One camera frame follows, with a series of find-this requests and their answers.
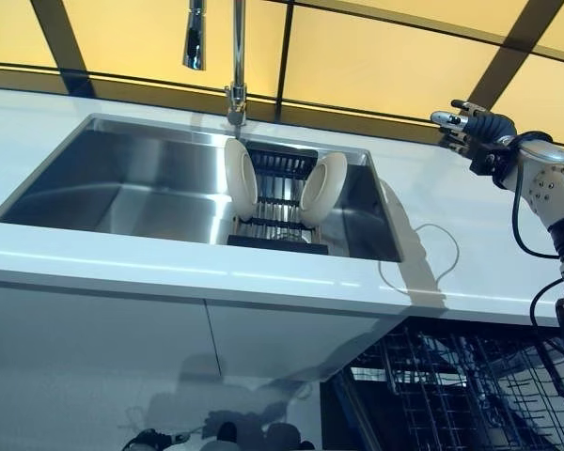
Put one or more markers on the stainless steel sink basin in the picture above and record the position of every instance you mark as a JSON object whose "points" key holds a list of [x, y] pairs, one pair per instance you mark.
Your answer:
{"points": [[160, 188]]}

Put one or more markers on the white glossy cabinet door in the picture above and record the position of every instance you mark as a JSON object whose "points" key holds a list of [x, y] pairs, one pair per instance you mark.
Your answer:
{"points": [[291, 338], [89, 357]]}

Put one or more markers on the black sink drying rack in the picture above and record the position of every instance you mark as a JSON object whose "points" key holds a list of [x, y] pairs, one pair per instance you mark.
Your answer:
{"points": [[282, 164]]}

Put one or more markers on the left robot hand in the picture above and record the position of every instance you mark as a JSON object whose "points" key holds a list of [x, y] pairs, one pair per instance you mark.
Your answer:
{"points": [[148, 439]]}

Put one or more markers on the black robot foot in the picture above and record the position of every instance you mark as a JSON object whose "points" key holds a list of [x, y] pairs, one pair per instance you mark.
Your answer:
{"points": [[226, 432], [284, 434]]}

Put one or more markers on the black right robot foot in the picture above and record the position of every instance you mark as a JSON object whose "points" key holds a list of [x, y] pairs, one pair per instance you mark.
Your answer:
{"points": [[284, 434]]}

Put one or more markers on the black dishwasher door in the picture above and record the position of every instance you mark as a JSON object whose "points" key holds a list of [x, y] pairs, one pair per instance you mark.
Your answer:
{"points": [[343, 413]]}

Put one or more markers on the black left robot foot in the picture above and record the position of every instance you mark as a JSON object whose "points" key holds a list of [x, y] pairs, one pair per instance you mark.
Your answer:
{"points": [[226, 432]]}

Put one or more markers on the chrome gooseneck kitchen faucet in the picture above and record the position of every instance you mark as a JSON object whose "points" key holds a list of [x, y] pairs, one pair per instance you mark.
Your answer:
{"points": [[239, 70]]}

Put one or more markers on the white round plate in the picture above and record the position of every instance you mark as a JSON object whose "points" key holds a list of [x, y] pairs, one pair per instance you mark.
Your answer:
{"points": [[239, 178], [322, 188]]}

